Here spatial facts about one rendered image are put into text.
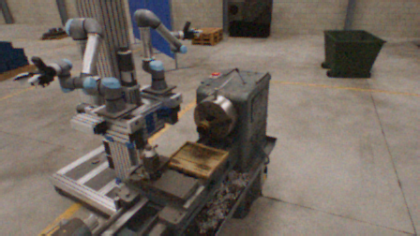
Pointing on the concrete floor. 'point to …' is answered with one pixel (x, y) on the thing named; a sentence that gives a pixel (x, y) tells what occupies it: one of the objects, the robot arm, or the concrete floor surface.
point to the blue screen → (163, 9)
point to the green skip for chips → (351, 53)
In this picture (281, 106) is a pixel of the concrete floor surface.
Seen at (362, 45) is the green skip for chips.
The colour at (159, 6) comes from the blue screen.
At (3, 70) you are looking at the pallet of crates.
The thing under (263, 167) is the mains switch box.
